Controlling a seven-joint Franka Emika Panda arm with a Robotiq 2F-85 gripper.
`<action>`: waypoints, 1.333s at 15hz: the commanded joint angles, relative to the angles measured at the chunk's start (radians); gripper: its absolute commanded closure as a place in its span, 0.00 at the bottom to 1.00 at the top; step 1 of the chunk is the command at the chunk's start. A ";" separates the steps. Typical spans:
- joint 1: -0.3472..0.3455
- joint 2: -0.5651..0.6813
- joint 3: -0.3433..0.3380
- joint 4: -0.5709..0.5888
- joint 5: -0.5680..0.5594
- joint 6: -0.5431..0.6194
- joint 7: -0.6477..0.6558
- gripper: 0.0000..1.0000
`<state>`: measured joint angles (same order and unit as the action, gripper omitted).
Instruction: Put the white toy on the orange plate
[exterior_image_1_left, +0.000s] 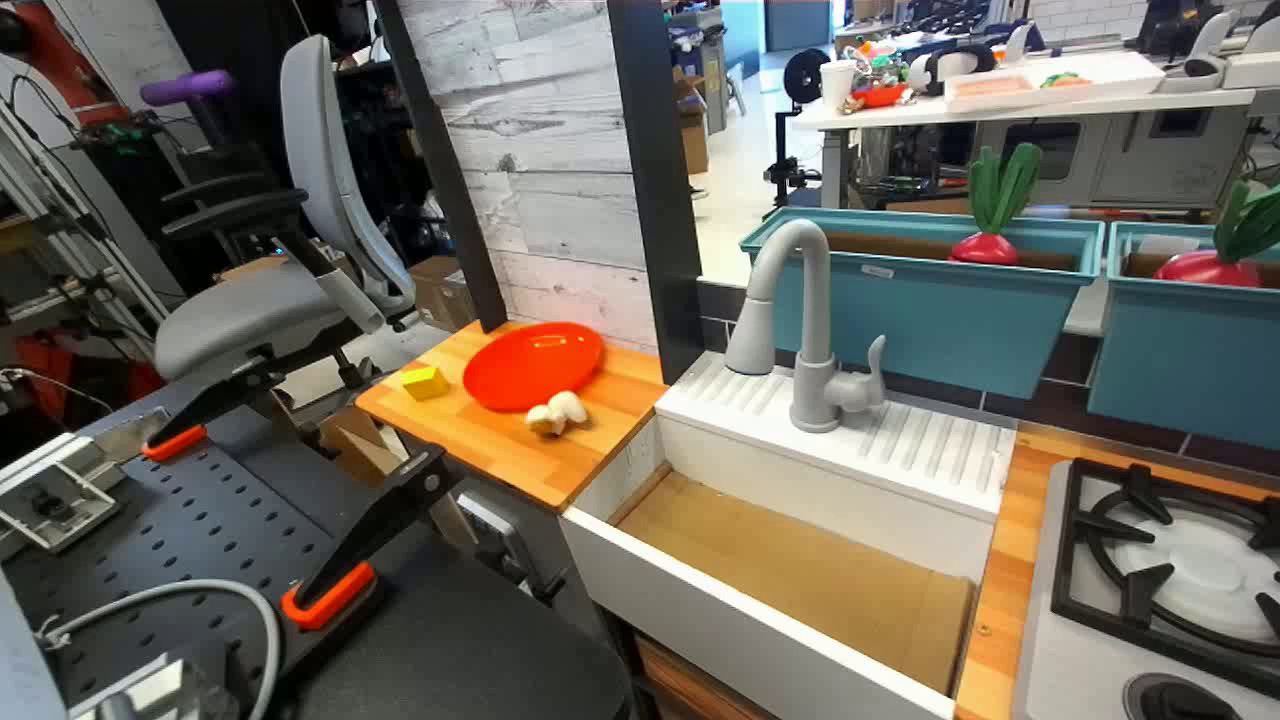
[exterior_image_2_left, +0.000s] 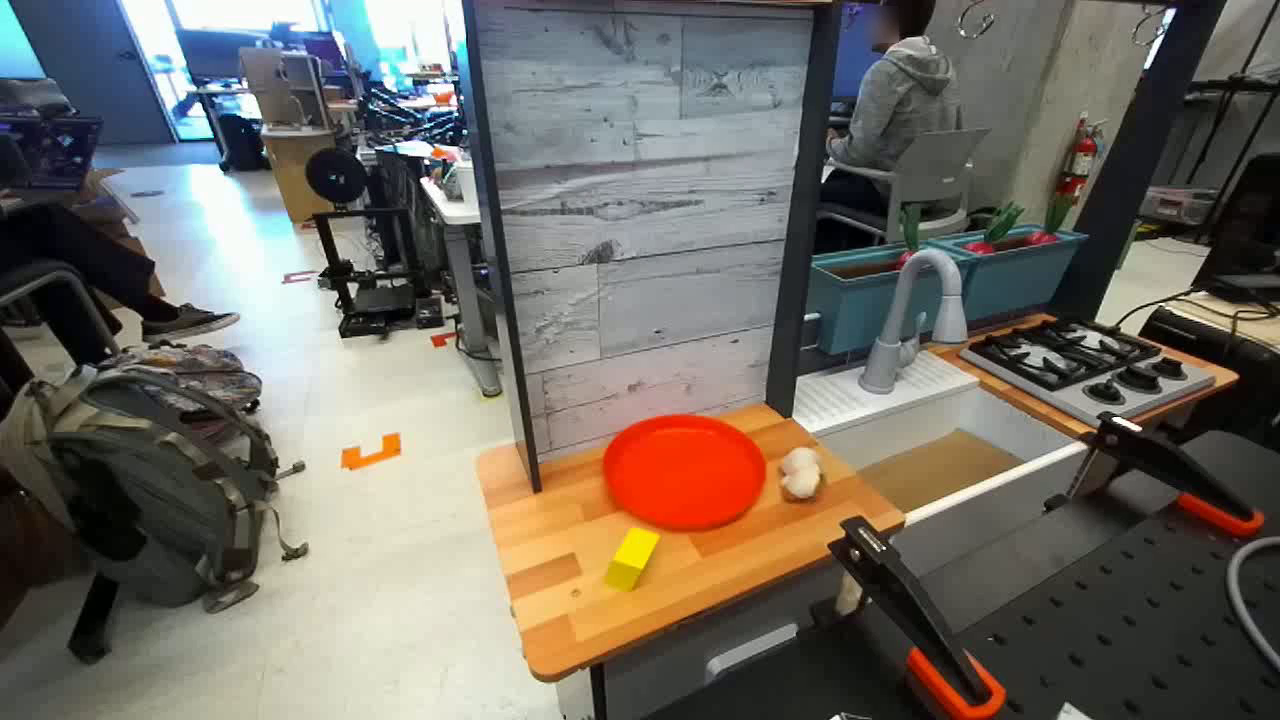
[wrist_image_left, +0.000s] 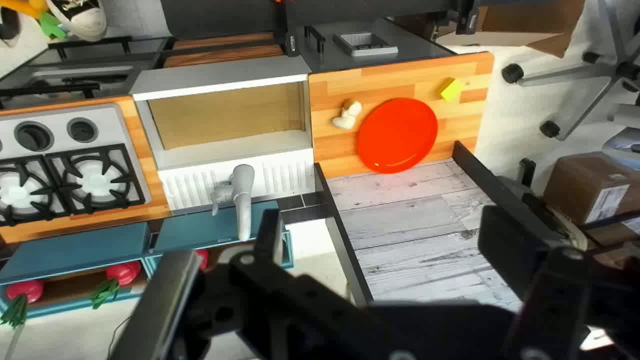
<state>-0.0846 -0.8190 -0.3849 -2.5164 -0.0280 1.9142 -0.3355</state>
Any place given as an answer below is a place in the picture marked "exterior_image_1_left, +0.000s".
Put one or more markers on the white background table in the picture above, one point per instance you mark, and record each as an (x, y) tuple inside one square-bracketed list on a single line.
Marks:
[(1067, 102)]

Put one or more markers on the black round stand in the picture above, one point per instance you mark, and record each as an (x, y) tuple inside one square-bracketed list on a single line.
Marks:
[(805, 74)]

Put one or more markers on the yellow block toy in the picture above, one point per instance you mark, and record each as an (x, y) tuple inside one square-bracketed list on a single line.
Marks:
[(426, 381)]

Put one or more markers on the black rounded cover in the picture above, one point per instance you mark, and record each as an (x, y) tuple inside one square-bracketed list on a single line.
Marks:
[(464, 654)]

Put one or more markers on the dark perforated board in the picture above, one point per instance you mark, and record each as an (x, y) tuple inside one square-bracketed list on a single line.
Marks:
[(174, 523)]

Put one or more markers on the small black orange clamp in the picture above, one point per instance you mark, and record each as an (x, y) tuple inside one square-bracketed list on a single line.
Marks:
[(203, 413)]

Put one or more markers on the red radish toy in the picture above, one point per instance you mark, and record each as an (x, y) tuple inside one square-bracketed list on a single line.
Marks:
[(984, 247), (1207, 268)]

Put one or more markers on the gray toy faucet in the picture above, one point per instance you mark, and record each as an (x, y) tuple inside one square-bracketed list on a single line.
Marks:
[(809, 385)]

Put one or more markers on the black upright frame beam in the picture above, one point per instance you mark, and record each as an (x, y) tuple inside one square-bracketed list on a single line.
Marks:
[(652, 203)]

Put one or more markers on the white toy sink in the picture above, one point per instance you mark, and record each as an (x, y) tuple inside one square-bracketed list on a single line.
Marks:
[(826, 492)]

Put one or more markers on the black stove grate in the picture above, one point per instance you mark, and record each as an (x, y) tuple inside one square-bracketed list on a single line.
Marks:
[(1147, 586)]

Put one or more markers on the gray office chair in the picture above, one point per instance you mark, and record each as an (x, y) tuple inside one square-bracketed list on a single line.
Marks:
[(241, 322)]

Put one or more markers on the whitewashed wood backdrop panel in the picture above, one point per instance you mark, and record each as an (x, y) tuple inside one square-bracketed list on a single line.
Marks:
[(562, 163)]

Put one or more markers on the orange round plate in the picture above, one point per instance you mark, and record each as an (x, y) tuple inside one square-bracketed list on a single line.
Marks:
[(532, 366)]

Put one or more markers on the teal planter box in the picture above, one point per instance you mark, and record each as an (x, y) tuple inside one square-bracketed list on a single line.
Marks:
[(1184, 363), (935, 322)]

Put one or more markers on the silver metal bracket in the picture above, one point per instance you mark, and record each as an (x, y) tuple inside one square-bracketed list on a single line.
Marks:
[(54, 506)]

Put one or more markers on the red bowl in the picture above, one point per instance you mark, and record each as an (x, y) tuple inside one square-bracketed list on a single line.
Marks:
[(880, 98)]

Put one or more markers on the white mushroom toy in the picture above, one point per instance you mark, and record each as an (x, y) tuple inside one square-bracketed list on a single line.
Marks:
[(562, 413)]

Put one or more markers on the black stove knob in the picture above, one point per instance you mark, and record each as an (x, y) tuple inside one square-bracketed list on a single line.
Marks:
[(1183, 702)]

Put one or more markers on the gray toy stove top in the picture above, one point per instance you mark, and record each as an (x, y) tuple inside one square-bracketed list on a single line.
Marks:
[(1067, 666)]

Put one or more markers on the purple cylinder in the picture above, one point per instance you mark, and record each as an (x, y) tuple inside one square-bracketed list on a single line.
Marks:
[(187, 88)]

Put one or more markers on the large black orange clamp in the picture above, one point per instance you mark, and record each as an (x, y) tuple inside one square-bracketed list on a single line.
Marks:
[(383, 514)]

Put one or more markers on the black slanted frame beam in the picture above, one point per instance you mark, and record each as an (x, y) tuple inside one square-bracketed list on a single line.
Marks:
[(434, 163)]

